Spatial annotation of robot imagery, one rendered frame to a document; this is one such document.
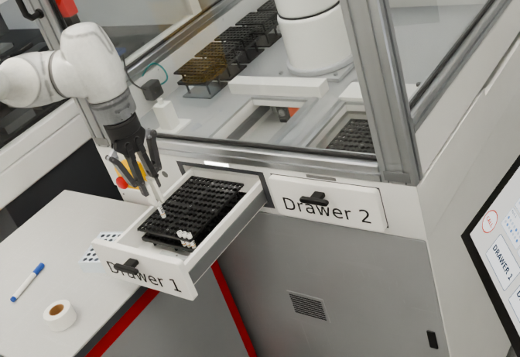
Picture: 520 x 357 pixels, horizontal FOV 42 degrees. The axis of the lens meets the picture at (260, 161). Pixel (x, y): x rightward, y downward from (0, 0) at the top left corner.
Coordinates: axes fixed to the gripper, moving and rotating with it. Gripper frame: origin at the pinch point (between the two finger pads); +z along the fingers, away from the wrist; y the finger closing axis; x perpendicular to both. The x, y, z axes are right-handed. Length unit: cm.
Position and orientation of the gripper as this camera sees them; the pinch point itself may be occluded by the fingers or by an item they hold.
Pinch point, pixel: (152, 191)
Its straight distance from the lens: 159.1
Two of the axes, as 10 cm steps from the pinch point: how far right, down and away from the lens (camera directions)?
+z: 2.8, 8.2, 5.1
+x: -6.5, -2.3, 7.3
